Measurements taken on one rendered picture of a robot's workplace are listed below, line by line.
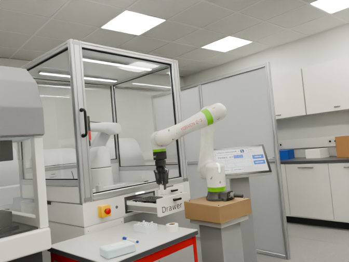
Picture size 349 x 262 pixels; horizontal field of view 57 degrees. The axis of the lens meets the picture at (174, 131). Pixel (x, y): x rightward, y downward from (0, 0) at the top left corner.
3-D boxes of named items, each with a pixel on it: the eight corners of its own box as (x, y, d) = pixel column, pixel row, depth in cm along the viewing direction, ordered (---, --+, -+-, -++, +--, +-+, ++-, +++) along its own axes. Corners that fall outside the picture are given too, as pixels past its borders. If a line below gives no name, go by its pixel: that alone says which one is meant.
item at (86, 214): (190, 198, 275) (188, 181, 276) (84, 227, 201) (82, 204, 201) (121, 194, 340) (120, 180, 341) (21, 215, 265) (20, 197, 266)
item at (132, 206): (185, 206, 223) (185, 197, 223) (159, 213, 204) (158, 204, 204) (146, 203, 250) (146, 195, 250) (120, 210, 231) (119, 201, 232)
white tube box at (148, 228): (157, 230, 194) (157, 223, 194) (147, 233, 188) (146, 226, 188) (144, 227, 202) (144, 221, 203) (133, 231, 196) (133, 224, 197)
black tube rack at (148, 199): (173, 206, 225) (172, 196, 226) (155, 211, 213) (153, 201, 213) (151, 204, 241) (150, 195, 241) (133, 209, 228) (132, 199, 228)
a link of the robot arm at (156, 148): (163, 131, 230) (148, 132, 227) (168, 129, 218) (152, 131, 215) (164, 151, 229) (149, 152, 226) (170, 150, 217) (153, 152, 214)
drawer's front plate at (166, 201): (189, 208, 223) (188, 192, 223) (159, 217, 202) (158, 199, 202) (187, 208, 224) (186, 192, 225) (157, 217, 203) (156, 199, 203)
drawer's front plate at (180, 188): (184, 198, 268) (183, 184, 268) (159, 205, 246) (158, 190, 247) (183, 198, 269) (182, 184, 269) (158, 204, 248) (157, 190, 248)
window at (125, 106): (180, 177, 272) (170, 64, 276) (91, 194, 209) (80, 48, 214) (179, 177, 272) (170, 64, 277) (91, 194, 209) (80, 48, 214)
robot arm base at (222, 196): (247, 199, 214) (246, 190, 215) (236, 203, 203) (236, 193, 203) (213, 196, 231) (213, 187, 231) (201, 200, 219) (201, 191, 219)
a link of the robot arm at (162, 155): (169, 150, 223) (160, 151, 230) (157, 152, 215) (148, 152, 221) (170, 159, 223) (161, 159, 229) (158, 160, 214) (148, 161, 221)
